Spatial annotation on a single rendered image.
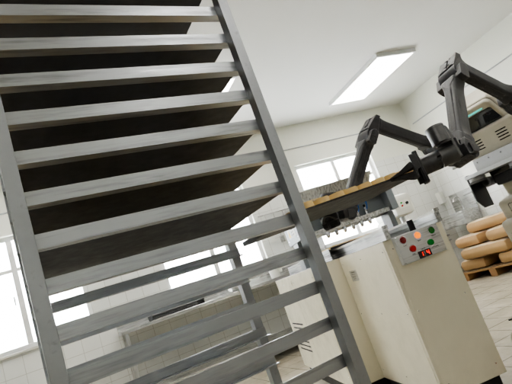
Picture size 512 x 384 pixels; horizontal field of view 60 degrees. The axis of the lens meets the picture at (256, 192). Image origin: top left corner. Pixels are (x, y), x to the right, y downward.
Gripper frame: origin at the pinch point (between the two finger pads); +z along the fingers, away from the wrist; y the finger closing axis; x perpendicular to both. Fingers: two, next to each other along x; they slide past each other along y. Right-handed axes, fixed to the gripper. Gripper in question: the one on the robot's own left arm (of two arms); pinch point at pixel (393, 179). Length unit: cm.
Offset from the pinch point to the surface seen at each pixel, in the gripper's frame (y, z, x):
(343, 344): 35, 28, -32
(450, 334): 69, 2, 90
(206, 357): 28, 72, -14
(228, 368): 28, 49, -50
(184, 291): 10, 51, -53
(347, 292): 39, 47, 145
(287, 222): 2.8, 29.2, -31.2
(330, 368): 38, 32, -34
